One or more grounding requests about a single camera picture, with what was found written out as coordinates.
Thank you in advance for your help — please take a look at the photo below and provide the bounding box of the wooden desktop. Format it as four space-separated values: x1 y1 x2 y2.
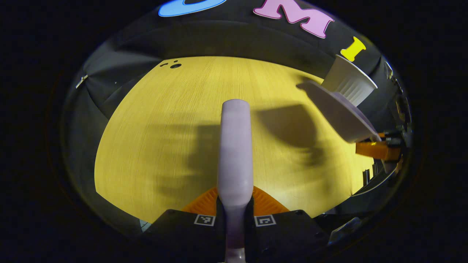
94 56 375 224

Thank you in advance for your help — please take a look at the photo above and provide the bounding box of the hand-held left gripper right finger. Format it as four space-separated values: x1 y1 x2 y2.
245 186 329 263

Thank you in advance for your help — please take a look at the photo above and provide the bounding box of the white ribbed garbage bin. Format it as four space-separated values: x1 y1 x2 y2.
321 54 378 107

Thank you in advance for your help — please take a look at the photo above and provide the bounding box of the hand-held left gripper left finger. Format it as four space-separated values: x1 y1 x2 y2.
146 186 225 263

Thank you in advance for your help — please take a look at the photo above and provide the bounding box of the lilac dustpan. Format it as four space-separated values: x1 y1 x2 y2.
296 80 381 144

